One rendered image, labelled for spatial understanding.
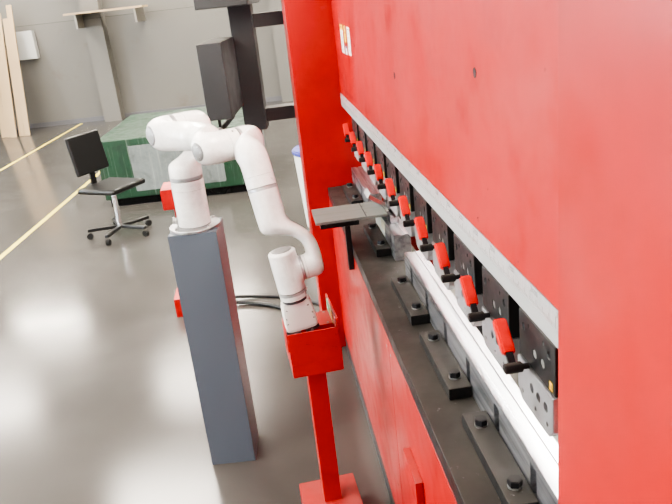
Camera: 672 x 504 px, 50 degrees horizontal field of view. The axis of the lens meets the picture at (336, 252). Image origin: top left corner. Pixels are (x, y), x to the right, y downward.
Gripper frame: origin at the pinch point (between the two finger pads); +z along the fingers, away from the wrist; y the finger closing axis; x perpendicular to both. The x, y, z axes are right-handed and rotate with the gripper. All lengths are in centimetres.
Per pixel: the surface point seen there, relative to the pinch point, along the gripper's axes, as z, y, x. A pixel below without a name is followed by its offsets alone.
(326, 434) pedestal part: 36.0, 1.9, -2.9
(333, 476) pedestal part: 53, 4, -3
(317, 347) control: 0.3, -2.5, 5.3
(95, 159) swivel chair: -17, 113, -423
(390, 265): -8.8, -35.4, -19.9
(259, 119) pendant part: -45, -15, -188
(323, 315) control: -2.3, -8.1, -10.7
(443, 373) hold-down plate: -10, -27, 60
